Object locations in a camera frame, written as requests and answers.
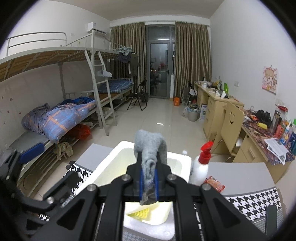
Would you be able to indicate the white pump bottle red top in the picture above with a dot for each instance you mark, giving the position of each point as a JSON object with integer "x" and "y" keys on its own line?
{"x": 199, "y": 168}

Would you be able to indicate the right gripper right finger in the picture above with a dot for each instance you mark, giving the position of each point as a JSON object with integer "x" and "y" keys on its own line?
{"x": 163, "y": 191}

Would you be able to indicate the olive curtain left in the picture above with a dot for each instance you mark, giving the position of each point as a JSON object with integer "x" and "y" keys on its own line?
{"x": 131, "y": 63}

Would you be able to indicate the red plastic bag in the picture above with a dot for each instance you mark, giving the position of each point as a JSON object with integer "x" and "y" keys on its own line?
{"x": 79, "y": 131}

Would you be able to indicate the white styrofoam box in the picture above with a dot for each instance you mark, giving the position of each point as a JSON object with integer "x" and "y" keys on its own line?
{"x": 150, "y": 218}

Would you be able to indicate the black folding chair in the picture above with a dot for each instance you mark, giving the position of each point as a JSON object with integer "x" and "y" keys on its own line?
{"x": 139, "y": 96}

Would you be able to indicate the white metal bunk bed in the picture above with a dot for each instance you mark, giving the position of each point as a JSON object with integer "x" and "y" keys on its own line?
{"x": 44, "y": 67}

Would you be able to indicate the dark grey pouch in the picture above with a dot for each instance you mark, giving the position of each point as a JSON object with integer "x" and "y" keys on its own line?
{"x": 271, "y": 220}

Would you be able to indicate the olive curtain right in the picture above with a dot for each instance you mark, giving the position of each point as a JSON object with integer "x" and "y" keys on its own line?
{"x": 192, "y": 55}

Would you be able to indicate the grey fuzzy cloth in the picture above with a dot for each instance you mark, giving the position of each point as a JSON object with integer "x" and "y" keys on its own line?
{"x": 149, "y": 144}

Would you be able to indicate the yellow foam fruit net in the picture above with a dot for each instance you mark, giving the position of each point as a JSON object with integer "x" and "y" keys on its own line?
{"x": 140, "y": 214}

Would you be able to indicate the houndstooth table mat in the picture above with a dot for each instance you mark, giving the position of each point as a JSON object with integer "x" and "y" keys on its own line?
{"x": 200, "y": 213}

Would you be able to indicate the blue plaid quilt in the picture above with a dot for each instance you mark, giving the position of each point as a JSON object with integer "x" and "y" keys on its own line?
{"x": 55, "y": 122}

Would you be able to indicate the anime girl wall poster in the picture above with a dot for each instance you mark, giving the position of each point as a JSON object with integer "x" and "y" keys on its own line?
{"x": 270, "y": 79}

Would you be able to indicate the wooden desk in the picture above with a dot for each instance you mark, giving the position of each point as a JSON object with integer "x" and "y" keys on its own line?
{"x": 252, "y": 137}

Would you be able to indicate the olive curtain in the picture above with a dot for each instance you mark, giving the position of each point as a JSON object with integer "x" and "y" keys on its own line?
{"x": 131, "y": 63}
{"x": 192, "y": 55}

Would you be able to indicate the wooden smiley chair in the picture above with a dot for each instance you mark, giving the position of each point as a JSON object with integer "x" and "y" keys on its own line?
{"x": 226, "y": 138}

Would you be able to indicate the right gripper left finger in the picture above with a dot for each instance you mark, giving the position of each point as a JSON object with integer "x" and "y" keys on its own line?
{"x": 135, "y": 186}

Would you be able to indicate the glass balcony door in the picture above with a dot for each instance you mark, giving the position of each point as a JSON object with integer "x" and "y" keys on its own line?
{"x": 160, "y": 59}

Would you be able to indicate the white air conditioner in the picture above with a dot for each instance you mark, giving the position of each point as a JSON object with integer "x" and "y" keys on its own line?
{"x": 93, "y": 27}

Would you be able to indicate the red snack packet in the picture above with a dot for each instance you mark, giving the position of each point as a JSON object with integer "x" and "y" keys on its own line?
{"x": 215, "y": 184}

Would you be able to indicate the grey metal bucket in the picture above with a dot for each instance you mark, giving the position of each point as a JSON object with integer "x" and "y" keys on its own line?
{"x": 193, "y": 112}

